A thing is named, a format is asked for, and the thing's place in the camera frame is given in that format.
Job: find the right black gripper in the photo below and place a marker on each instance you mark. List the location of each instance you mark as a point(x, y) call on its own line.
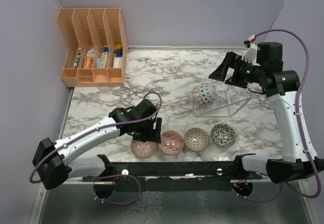
point(232, 60)

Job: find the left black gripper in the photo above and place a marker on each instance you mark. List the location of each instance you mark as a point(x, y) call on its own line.
point(153, 134)

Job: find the pink pattern bowl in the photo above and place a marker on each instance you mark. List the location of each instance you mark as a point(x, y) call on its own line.
point(143, 149)

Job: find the red diamond pattern bowl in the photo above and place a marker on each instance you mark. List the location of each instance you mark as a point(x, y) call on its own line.
point(172, 143)

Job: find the blue diamond dot bowl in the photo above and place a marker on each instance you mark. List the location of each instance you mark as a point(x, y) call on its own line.
point(208, 93)

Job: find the blue triangle pattern bowl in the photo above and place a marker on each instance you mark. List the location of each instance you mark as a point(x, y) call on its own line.
point(197, 97)

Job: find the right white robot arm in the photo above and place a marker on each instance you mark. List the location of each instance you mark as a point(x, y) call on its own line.
point(263, 64)

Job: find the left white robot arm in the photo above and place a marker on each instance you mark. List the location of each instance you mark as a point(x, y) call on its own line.
point(57, 161)

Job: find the brown lattice pattern bowl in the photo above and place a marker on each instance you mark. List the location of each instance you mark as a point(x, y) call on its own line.
point(196, 139)

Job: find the black white leaf bowl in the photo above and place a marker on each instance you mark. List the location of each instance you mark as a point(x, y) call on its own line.
point(223, 135)

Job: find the yellow black toy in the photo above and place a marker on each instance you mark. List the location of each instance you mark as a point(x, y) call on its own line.
point(118, 49)

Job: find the green white box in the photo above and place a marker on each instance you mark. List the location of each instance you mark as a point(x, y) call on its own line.
point(102, 60)

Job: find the orange white box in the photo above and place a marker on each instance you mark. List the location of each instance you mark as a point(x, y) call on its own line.
point(89, 58)

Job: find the small marker bottles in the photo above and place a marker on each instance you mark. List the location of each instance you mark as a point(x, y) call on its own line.
point(77, 58)

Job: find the peach plastic desk organizer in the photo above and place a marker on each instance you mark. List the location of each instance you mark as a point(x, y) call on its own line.
point(97, 47)

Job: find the white wire dish rack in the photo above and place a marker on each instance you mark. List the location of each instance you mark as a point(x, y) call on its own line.
point(230, 101)

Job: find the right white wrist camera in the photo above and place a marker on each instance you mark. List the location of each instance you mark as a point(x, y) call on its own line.
point(251, 52)

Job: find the black mounting rail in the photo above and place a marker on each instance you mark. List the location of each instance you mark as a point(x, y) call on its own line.
point(170, 176)

